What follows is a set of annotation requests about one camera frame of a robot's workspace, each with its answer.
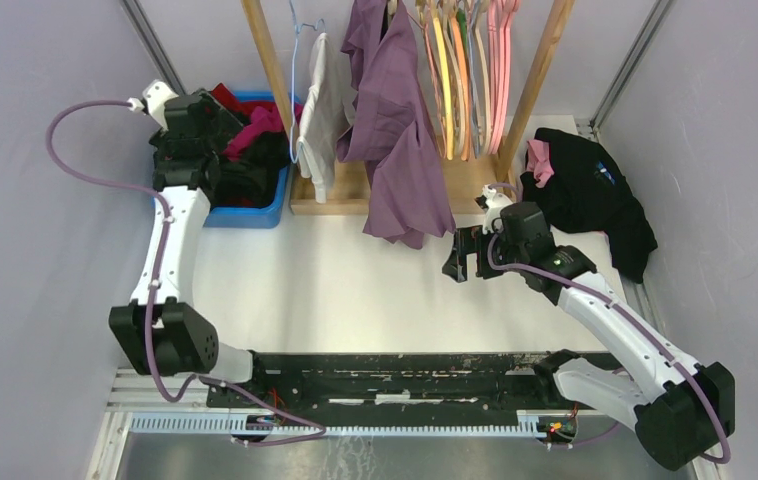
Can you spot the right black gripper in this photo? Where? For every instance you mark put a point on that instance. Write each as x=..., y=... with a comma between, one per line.
x=469, y=240

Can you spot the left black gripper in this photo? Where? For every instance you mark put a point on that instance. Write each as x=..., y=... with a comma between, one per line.
x=223, y=125

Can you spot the white skirt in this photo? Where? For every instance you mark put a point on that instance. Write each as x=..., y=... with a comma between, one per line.
x=323, y=118

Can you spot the purple garment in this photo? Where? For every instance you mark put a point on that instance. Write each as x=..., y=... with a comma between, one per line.
x=392, y=132

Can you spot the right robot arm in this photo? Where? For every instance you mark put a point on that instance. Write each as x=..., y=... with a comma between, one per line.
x=679, y=408

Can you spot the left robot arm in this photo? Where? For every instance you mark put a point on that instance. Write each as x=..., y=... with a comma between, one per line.
x=159, y=327

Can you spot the wooden hanger rack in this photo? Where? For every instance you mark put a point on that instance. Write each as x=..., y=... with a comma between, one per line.
x=464, y=180

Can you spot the yellow hanger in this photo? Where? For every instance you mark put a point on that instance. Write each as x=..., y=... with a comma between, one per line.
x=444, y=76

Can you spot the orange hanger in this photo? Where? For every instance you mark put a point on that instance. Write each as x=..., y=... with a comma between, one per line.
x=463, y=77

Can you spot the green hanger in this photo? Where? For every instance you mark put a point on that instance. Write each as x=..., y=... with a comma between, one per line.
x=463, y=23

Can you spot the pink hanger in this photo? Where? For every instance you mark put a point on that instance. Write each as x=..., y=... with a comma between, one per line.
x=500, y=18

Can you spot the magenta garment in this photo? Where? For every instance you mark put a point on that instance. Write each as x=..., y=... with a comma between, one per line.
x=260, y=129

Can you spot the black garment in bin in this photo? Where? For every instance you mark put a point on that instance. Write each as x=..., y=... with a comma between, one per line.
x=246, y=173

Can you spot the pink garment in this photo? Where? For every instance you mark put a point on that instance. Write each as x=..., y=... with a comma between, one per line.
x=539, y=162

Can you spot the blue plastic bin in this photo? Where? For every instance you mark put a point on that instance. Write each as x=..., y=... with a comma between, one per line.
x=253, y=215

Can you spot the black garment pile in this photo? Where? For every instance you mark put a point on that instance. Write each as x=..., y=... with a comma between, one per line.
x=589, y=193

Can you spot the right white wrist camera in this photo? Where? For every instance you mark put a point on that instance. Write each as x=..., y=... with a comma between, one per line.
x=491, y=202

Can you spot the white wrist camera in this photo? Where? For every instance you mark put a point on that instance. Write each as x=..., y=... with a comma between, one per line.
x=153, y=102
x=491, y=202

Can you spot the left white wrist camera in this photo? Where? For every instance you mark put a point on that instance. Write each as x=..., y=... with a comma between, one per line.
x=153, y=102

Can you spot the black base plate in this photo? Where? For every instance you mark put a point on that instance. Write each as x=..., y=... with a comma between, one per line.
x=405, y=390

